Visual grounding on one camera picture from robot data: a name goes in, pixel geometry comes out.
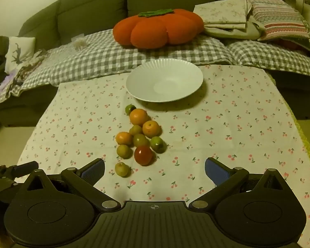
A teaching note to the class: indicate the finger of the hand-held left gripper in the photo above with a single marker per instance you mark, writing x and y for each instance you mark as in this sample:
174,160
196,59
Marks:
24,167

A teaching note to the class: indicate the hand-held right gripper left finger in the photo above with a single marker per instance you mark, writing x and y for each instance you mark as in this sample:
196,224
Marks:
93,171

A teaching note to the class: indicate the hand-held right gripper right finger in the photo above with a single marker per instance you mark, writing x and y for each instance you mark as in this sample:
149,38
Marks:
215,173

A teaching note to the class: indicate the yellow-green plum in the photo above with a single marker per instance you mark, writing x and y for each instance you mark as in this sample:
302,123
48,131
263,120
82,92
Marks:
135,129
124,151
122,169

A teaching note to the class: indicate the orange mandarin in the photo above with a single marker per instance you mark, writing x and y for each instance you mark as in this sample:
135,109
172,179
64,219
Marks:
124,138
138,117
151,128

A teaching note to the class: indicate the red tomato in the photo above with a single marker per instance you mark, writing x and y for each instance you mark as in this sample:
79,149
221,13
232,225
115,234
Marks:
143,155

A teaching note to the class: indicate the small dark green lime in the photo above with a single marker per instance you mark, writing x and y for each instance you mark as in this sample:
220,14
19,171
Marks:
130,109

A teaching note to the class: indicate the white ribbed bowl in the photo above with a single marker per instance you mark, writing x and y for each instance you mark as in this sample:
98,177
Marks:
164,81

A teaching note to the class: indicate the cherry print tablecloth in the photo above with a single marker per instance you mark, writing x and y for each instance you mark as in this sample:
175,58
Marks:
222,134

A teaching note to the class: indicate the purple floral cloth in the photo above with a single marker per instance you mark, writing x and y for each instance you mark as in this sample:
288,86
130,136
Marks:
13,81

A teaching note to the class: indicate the white cloth with dark print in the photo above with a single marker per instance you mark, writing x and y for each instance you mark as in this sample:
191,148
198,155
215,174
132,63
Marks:
19,54

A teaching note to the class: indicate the grey white checkered blanket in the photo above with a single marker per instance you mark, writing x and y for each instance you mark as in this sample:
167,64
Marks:
98,56

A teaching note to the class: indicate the orange pumpkin cushion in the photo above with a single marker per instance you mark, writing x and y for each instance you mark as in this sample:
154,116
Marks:
155,28

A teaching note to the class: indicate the folded beige floral cloth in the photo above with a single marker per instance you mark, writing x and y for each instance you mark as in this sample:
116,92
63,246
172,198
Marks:
222,13

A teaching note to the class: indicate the olive green sofa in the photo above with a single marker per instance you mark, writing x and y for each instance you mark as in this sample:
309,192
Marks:
93,7

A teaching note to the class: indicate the folded striped cloths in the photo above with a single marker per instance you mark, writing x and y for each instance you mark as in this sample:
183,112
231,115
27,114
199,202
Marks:
279,18

